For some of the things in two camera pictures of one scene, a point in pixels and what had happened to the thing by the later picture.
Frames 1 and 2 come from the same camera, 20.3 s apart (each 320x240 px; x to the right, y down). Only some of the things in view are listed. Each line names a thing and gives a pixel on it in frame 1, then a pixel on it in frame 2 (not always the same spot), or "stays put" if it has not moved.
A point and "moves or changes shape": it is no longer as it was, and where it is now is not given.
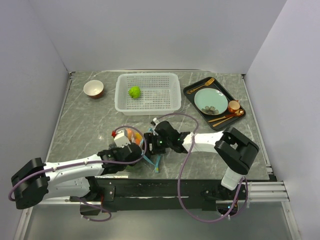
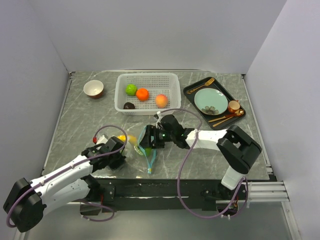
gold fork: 206,84 stays put
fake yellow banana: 138,135 moves or changes shape
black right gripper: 151,138 to 146,141
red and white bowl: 94,89 stays put
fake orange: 130,134 to 142,94
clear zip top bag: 137,138 moves or changes shape
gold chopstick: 216,119 stays put
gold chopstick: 222,122 stays put
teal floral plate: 211,101 stays put
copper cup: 233,106 stays put
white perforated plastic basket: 160,93 stays put
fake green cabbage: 134,92 moves or changes shape
